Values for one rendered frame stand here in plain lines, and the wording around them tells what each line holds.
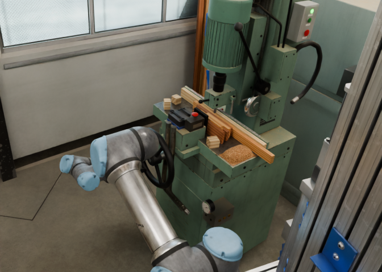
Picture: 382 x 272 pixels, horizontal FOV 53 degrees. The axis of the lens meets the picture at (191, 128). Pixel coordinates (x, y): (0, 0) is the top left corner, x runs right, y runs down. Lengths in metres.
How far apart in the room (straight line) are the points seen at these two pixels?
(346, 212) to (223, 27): 0.96
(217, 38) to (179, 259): 0.92
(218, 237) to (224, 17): 0.86
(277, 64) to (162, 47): 1.58
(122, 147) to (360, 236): 0.69
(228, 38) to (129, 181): 0.76
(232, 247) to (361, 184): 0.44
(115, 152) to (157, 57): 2.08
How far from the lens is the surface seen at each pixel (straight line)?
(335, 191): 0.89
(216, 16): 1.60
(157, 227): 1.10
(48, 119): 2.94
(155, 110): 1.98
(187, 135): 1.67
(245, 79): 1.80
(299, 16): 1.77
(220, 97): 1.78
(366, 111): 0.79
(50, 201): 2.77
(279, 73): 1.75
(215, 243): 1.11
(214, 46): 1.64
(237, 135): 1.76
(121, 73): 3.05
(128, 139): 1.20
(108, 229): 2.55
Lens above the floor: 1.89
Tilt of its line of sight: 33 degrees down
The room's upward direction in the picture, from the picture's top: 6 degrees clockwise
